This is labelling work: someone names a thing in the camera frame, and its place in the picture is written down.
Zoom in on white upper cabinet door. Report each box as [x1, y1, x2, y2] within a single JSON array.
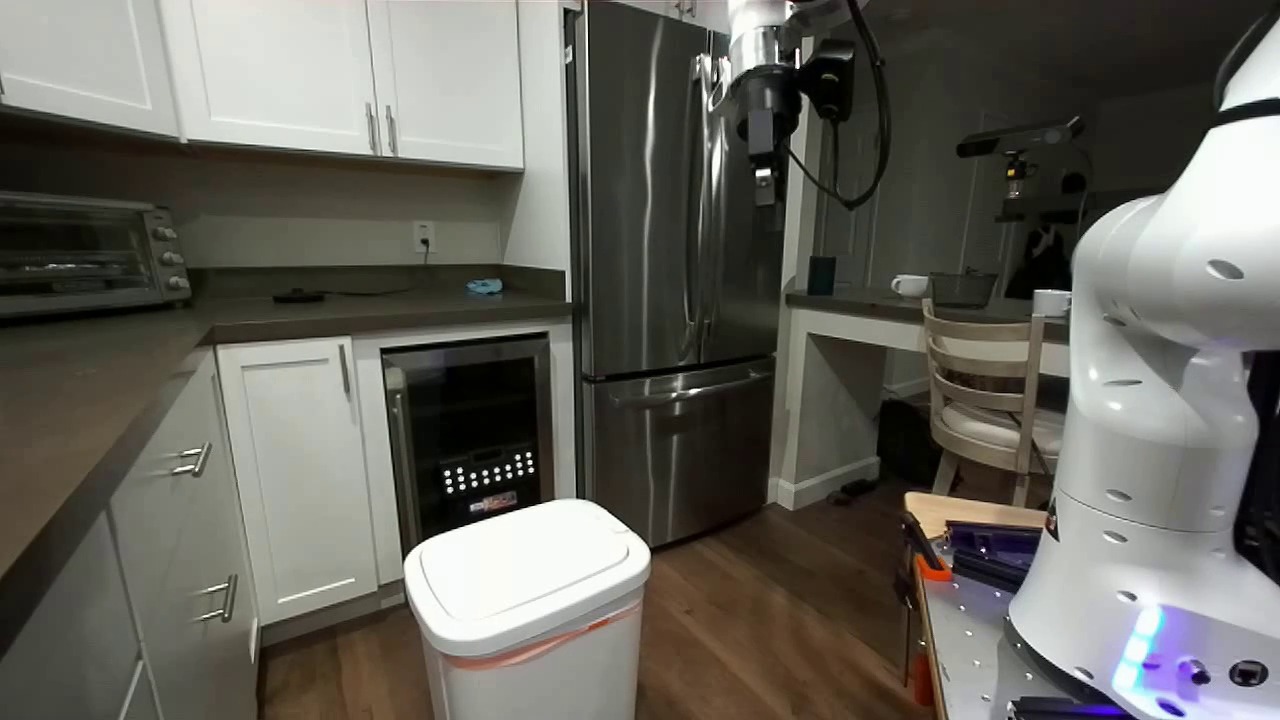
[[0, 0, 184, 146], [156, 0, 382, 159], [362, 0, 529, 177]]

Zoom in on orange clamp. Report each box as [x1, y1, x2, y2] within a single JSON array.
[[909, 549, 959, 589]]

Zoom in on perforated metal robot table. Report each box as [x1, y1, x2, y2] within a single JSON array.
[[917, 568, 1117, 720]]

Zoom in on wooden board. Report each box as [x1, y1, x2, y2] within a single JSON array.
[[901, 487, 1053, 541]]

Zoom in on wooden slat chair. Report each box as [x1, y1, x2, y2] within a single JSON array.
[[919, 296, 1072, 513]]

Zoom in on white built-in desk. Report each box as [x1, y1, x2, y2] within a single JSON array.
[[766, 289, 1072, 516]]

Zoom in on white trash bin lid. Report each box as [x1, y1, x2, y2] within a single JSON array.
[[398, 498, 656, 664]]

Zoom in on silver drawer handle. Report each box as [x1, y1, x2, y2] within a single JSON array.
[[167, 439, 216, 479], [192, 573, 245, 631]]

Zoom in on stainless steel refrigerator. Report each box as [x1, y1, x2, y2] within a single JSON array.
[[569, 0, 800, 553]]

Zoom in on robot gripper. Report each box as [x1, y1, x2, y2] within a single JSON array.
[[728, 56, 811, 213]]

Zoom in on silver toaster oven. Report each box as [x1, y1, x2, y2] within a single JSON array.
[[0, 190, 194, 320]]

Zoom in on white lower cabinet door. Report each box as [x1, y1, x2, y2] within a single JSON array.
[[216, 334, 382, 629]]

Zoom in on black purple-lit device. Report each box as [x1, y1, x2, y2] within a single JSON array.
[[941, 521, 1047, 594]]

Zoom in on black glass beverage cooler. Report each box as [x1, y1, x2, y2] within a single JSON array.
[[378, 334, 554, 557]]

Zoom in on white drawer cabinet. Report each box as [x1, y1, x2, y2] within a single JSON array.
[[0, 347, 264, 720]]

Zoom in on white trash bin body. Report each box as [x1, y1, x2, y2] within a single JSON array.
[[412, 573, 651, 720]]

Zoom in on white cabinet door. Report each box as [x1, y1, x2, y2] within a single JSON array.
[[362, 0, 529, 177], [216, 334, 382, 629], [0, 0, 184, 146], [156, 0, 382, 159]]

